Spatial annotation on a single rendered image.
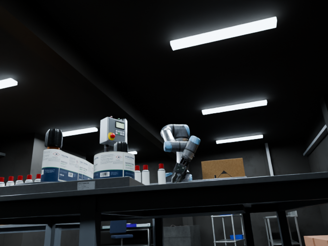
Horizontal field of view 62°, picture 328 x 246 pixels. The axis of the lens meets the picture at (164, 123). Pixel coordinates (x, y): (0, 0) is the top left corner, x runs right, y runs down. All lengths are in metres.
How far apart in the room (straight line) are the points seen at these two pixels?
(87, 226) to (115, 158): 0.35
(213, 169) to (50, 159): 1.14
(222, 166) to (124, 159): 0.95
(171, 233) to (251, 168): 2.98
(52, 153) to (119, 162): 0.34
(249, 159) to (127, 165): 7.48
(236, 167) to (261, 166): 6.57
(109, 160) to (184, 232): 6.46
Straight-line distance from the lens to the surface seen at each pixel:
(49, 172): 1.43
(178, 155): 2.26
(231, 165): 2.07
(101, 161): 1.32
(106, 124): 2.09
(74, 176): 1.55
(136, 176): 1.89
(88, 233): 1.11
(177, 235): 7.74
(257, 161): 8.65
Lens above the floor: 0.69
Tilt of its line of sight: 20 degrees up
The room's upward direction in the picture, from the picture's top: 3 degrees counter-clockwise
